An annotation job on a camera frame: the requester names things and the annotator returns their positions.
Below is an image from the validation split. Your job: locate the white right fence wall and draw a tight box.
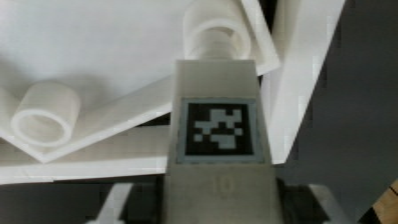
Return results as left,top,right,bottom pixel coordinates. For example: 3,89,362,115
261,0,346,164

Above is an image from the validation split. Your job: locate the white table leg tagged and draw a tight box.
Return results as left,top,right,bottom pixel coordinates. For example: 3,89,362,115
163,28,282,224

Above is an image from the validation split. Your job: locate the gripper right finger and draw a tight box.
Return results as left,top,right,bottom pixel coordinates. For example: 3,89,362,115
277,180,355,224

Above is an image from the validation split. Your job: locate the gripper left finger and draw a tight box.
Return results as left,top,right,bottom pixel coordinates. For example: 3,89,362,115
85,183,156,224

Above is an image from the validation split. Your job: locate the white square table top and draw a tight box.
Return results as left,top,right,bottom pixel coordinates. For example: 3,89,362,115
0,0,282,164

